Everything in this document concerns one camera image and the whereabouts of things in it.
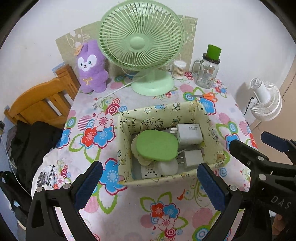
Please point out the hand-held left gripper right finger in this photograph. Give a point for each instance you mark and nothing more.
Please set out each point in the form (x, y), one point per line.
(211, 187)

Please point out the beige door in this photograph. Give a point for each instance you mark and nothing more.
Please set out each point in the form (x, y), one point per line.
(289, 97)

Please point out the blue wall picture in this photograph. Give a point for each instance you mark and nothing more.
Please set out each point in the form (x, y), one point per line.
(57, 67)

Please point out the green rounded pad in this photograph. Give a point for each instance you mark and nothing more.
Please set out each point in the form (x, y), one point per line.
(157, 146)

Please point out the floral tablecloth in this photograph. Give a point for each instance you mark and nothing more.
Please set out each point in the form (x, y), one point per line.
(129, 208)

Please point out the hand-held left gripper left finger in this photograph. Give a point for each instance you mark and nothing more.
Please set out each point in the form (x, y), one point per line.
(89, 183)

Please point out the purple plush bunny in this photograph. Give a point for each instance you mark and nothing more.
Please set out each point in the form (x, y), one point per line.
(92, 76)

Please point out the white round case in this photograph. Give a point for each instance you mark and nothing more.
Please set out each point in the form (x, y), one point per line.
(167, 168)

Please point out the white floor fan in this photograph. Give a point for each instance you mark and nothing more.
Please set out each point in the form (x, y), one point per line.
(268, 102)

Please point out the beige cartoon wall sheet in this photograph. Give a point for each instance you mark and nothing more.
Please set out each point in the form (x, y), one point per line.
(188, 34)

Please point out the glass jar mug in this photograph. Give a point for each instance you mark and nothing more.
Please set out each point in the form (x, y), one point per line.
(207, 74)

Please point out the black jacket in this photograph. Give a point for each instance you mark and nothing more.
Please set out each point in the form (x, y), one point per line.
(32, 141)

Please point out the large white charger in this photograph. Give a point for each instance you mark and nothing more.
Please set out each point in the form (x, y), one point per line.
(189, 134)

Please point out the person's right hand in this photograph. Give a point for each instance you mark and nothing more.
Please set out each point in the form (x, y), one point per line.
(277, 223)

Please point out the white printed cloth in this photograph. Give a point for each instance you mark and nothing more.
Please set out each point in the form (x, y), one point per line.
(49, 176)

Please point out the yellow cartoon storage box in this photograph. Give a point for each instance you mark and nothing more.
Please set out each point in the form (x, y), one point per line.
(148, 182)

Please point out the cotton swab container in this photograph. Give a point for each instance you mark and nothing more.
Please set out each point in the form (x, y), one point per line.
(179, 70)

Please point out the green desk fan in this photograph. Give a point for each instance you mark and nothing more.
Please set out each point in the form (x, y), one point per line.
(138, 44)

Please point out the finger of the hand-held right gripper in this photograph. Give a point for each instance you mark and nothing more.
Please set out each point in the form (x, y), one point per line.
(275, 141)
(247, 153)

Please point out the orange wooden chair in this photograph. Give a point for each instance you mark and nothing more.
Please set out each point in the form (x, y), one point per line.
(34, 102)

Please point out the small white charger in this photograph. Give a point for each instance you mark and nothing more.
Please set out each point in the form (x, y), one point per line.
(193, 158)

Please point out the black backpack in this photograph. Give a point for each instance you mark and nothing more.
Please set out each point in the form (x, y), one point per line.
(11, 197)

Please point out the green cylinder cap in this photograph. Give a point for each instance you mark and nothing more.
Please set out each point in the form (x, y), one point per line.
(213, 51)

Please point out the white rectangular socket adapter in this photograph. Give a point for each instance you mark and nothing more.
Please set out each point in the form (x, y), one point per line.
(150, 172)

